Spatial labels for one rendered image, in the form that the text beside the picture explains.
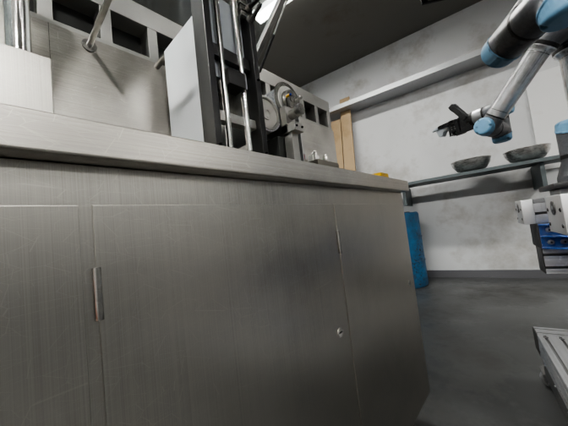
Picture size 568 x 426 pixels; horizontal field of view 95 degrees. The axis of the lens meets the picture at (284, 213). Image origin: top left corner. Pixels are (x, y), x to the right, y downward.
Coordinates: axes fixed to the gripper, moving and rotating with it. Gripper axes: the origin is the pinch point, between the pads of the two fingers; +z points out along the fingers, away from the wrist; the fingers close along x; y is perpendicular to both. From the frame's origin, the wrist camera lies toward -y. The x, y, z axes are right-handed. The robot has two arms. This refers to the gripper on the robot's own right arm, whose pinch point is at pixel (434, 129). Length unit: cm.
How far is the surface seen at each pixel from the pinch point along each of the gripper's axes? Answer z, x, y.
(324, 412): -37, -132, 67
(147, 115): 17, -145, -19
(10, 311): -50, -167, 29
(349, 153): 168, 105, -31
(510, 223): 41, 179, 92
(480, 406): -23, -57, 117
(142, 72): 17, -143, -34
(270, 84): 39, -76, -45
